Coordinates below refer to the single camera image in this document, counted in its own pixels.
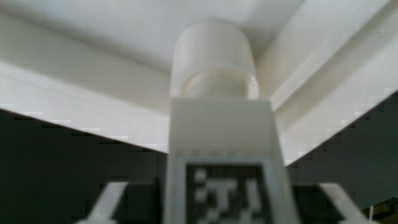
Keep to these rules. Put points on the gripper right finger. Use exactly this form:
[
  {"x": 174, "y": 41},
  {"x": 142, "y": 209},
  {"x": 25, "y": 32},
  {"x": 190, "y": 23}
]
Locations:
[{"x": 343, "y": 205}]

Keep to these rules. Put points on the white square tabletop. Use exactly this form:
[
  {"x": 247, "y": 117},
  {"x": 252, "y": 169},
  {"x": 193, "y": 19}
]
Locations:
[{"x": 85, "y": 63}]

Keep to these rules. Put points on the white table leg with tag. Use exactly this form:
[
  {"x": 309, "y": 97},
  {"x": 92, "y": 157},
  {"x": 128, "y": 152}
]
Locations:
[{"x": 227, "y": 186}]

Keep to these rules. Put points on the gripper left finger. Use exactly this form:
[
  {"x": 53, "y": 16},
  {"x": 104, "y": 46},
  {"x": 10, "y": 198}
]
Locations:
[{"x": 104, "y": 206}]

